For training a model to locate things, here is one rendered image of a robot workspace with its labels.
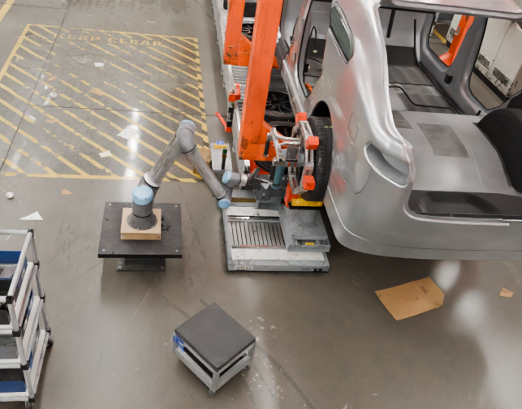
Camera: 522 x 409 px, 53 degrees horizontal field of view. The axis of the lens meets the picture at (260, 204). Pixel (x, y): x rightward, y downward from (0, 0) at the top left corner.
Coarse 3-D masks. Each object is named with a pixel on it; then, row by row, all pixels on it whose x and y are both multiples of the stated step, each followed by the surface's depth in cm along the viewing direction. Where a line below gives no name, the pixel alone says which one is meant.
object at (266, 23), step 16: (272, 0) 371; (256, 16) 387; (272, 16) 378; (256, 32) 385; (272, 32) 386; (256, 48) 392; (272, 48) 393; (256, 64) 400; (272, 64) 401; (256, 80) 408; (256, 96) 417; (256, 112) 426; (240, 128) 447; (256, 128) 436; (240, 144) 444; (256, 144) 445; (256, 160) 456
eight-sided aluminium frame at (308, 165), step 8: (296, 128) 408; (304, 128) 390; (296, 136) 425; (304, 136) 383; (304, 144) 383; (304, 152) 383; (312, 152) 381; (304, 160) 382; (312, 160) 381; (288, 168) 431; (304, 168) 381; (312, 168) 381; (288, 176) 428; (296, 184) 420; (296, 192) 403
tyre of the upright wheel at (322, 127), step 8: (312, 120) 397; (320, 120) 391; (328, 120) 393; (320, 128) 383; (328, 128) 385; (320, 136) 379; (328, 136) 380; (320, 144) 377; (328, 144) 378; (320, 152) 377; (328, 152) 377; (320, 160) 377; (328, 160) 377; (296, 168) 438; (320, 168) 378; (328, 168) 379; (320, 176) 380; (328, 176) 381; (320, 184) 384; (304, 192) 410; (312, 192) 391; (320, 192) 391; (312, 200) 404; (320, 200) 404
